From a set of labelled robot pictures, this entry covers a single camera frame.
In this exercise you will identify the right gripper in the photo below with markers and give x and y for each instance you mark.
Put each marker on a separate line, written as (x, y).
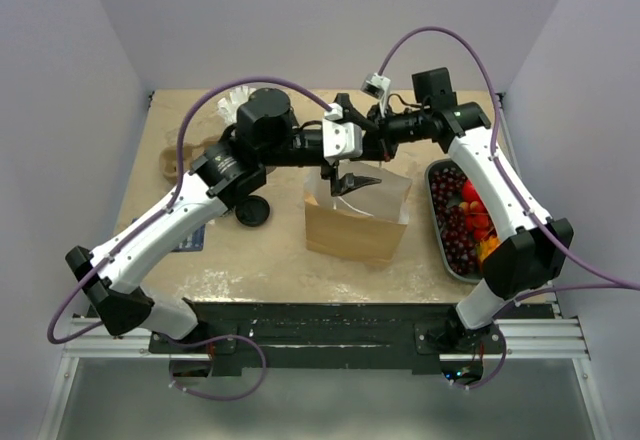
(381, 144)

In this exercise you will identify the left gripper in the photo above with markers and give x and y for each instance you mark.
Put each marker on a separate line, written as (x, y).
(346, 183)

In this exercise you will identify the brown paper takeout bag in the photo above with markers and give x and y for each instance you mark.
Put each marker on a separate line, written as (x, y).
(366, 225)

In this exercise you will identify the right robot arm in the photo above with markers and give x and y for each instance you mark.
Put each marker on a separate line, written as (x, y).
(531, 241)

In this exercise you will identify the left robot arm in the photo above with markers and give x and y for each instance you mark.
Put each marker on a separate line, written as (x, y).
(264, 134)

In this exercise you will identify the blue battery blister pack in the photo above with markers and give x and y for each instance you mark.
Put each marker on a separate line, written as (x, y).
(194, 242)

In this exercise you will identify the dark red grapes bunch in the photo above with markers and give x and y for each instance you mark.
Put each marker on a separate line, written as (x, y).
(460, 249)

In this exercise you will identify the red apple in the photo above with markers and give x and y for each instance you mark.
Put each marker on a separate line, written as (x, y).
(469, 193)

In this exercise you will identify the cherries pile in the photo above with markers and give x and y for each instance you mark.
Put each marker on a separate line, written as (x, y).
(477, 220)

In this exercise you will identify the grey fruit tray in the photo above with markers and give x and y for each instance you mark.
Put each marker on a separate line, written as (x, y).
(436, 166)

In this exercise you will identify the cardboard cup carrier bottom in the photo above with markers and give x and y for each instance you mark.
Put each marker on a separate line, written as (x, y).
(168, 160)

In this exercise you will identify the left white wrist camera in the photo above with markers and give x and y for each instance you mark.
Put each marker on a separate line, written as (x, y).
(340, 141)

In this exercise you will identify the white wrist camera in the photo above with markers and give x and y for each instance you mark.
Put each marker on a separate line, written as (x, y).
(378, 87)
(340, 141)

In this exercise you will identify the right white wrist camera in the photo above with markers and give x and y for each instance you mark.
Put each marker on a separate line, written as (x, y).
(378, 87)

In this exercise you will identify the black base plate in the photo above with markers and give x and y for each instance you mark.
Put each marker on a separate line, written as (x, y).
(410, 337)

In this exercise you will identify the aluminium rail frame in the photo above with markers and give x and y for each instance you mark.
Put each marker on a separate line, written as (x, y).
(342, 371)

